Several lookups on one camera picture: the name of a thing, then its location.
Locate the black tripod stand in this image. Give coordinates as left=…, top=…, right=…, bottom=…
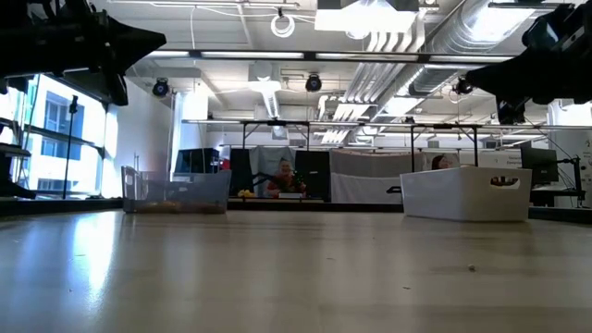
left=62, top=93, right=80, bottom=201

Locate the white plastic basket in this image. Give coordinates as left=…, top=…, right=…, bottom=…
left=400, top=165, right=534, bottom=223

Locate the grey cloth partition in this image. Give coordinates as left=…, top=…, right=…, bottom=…
left=249, top=146, right=297, bottom=195

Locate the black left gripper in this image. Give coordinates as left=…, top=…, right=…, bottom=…
left=0, top=0, right=167, bottom=107

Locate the silver ventilation duct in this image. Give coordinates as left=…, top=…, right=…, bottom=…
left=406, top=0, right=533, bottom=93

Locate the black metal stand frame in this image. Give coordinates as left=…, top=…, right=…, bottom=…
left=240, top=119, right=312, bottom=150
left=409, top=123, right=481, bottom=168

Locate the black ceiling camera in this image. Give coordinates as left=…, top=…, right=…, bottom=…
left=451, top=76, right=475, bottom=97

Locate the black upright panel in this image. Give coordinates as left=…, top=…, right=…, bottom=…
left=229, top=147, right=253, bottom=195

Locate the white cloth partition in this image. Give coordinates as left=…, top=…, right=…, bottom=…
left=329, top=149, right=426, bottom=205

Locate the black aluminium rig frame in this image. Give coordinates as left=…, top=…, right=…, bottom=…
left=0, top=196, right=592, bottom=222

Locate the black round ceiling device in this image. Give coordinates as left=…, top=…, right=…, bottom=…
left=152, top=77, right=170, bottom=99
left=304, top=72, right=324, bottom=93

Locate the white cable coil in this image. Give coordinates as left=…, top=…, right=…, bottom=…
left=270, top=13, right=297, bottom=40

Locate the grey translucent plastic basket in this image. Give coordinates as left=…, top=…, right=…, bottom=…
left=120, top=165, right=232, bottom=216

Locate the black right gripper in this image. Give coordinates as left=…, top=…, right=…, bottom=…
left=465, top=0, right=592, bottom=125

